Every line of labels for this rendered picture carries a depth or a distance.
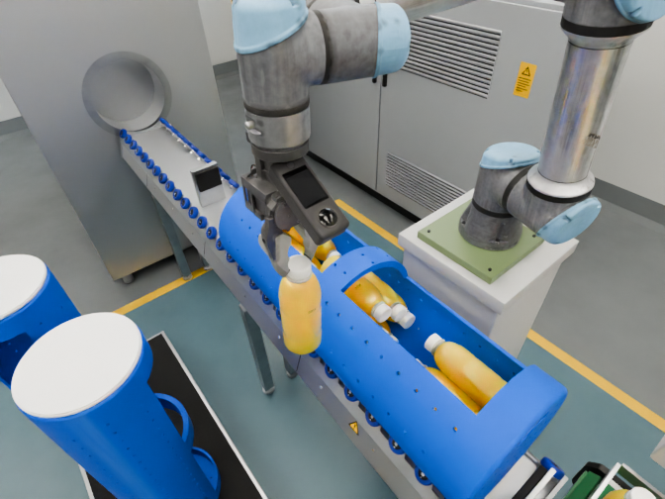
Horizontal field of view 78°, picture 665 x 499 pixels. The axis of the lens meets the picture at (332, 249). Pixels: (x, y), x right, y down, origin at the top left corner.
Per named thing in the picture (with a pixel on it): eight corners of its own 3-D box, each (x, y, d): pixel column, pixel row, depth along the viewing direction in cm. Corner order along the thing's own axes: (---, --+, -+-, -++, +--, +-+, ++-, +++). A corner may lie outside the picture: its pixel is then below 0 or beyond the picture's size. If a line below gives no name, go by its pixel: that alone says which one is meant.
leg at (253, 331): (270, 381, 205) (249, 297, 163) (276, 389, 202) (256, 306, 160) (260, 388, 203) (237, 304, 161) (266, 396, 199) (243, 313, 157)
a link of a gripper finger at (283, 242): (267, 259, 66) (270, 209, 60) (289, 280, 62) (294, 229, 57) (250, 265, 64) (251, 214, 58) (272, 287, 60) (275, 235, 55)
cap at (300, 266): (280, 267, 63) (279, 258, 62) (302, 257, 65) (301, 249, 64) (295, 282, 61) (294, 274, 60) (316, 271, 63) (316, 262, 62)
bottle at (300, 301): (276, 338, 76) (266, 265, 63) (307, 319, 79) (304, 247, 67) (297, 364, 72) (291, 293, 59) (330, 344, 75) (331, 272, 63)
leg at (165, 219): (190, 272, 264) (159, 190, 222) (194, 277, 261) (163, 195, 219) (181, 276, 262) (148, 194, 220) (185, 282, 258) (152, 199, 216)
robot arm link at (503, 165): (501, 179, 104) (515, 130, 95) (540, 208, 95) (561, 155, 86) (461, 192, 101) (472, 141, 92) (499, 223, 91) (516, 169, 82)
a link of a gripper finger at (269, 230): (285, 248, 61) (290, 195, 56) (293, 253, 60) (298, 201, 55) (258, 257, 58) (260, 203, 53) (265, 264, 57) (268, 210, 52)
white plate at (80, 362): (78, 434, 83) (81, 437, 84) (164, 328, 102) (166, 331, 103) (-20, 392, 90) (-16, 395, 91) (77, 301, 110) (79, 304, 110)
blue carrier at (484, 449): (305, 234, 140) (295, 159, 121) (540, 437, 88) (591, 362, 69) (230, 273, 128) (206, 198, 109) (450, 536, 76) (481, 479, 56)
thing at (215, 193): (223, 195, 164) (214, 160, 153) (228, 199, 161) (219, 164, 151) (199, 205, 159) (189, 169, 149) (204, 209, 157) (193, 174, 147)
